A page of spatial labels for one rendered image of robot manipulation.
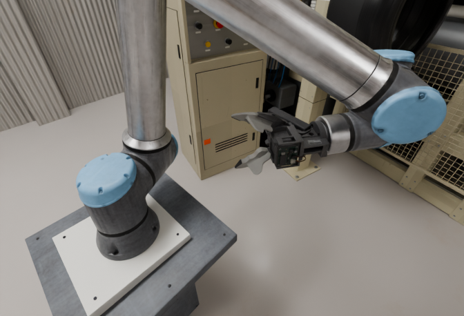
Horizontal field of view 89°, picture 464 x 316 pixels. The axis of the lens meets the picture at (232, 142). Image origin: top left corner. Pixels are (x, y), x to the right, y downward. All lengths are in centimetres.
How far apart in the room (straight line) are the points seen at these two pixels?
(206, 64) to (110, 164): 87
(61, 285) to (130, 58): 66
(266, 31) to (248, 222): 136
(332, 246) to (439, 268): 56
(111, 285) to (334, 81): 73
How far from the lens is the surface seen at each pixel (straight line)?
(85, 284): 84
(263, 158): 56
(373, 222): 184
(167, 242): 83
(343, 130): 55
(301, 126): 55
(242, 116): 49
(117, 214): 71
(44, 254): 100
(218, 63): 144
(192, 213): 91
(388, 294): 161
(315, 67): 38
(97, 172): 71
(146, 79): 64
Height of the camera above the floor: 132
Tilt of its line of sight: 37 degrees down
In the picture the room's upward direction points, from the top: straight up
